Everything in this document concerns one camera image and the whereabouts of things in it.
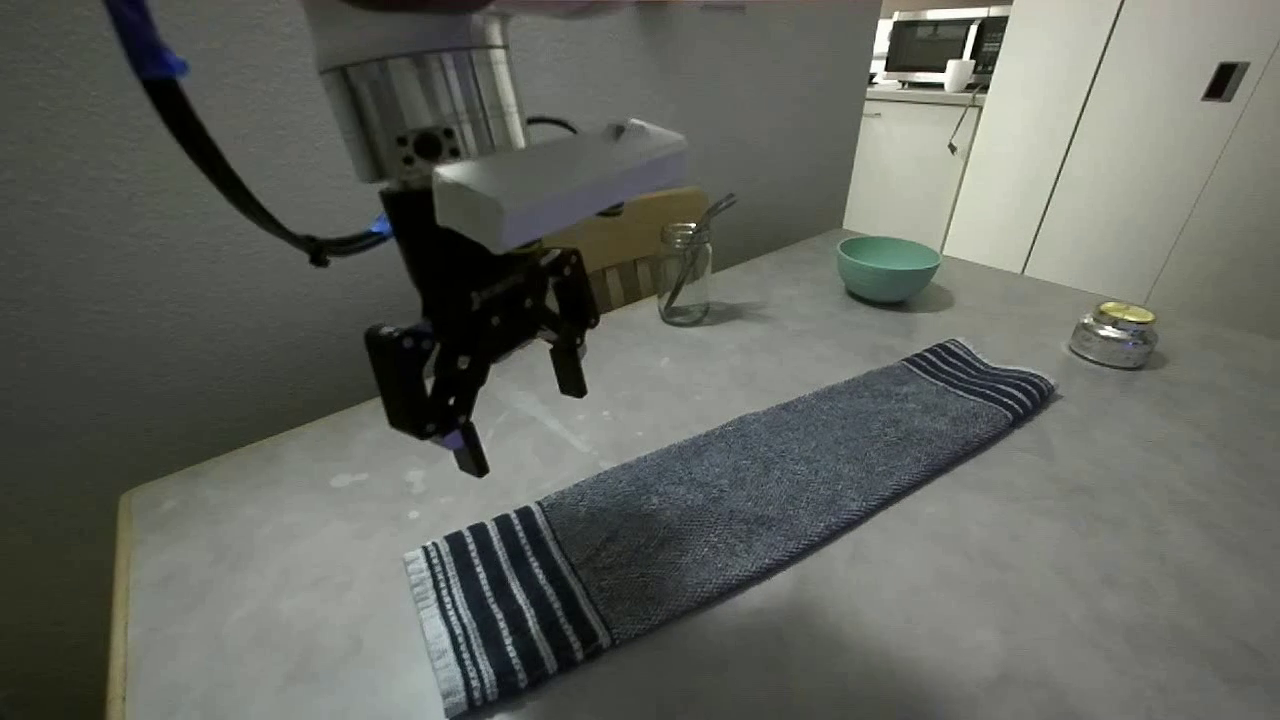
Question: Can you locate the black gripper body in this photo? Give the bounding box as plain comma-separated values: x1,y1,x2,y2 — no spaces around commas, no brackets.
375,179,562,368

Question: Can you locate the grey striped sock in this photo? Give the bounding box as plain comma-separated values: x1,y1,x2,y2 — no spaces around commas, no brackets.
398,334,1059,720

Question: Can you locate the clear glass jar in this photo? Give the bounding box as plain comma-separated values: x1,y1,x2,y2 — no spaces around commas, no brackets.
655,214,721,331

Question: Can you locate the wooden chair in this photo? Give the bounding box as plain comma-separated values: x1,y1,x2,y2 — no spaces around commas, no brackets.
545,185,713,317

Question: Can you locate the black bent straw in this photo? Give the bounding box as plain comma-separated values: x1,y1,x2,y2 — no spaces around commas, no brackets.
672,193,740,325

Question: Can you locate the teal bowl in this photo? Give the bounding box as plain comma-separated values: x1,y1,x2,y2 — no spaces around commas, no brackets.
831,233,947,313

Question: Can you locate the white counter cabinet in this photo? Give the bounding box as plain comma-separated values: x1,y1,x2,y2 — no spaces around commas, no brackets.
843,83,992,257

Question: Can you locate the white microwave oven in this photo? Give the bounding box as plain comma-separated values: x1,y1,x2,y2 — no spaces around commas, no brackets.
885,8,1017,83

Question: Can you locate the silver tin with yellow lid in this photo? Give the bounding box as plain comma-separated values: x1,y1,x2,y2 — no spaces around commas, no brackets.
1063,298,1158,375

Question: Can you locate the tall white cabinet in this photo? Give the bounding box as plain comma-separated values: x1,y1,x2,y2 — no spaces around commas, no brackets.
940,0,1280,334

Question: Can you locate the thin black cable loop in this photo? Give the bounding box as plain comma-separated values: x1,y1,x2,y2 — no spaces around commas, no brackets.
518,112,584,142

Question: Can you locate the black cable with blue tape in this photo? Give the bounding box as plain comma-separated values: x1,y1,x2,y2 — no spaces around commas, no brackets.
99,0,397,272

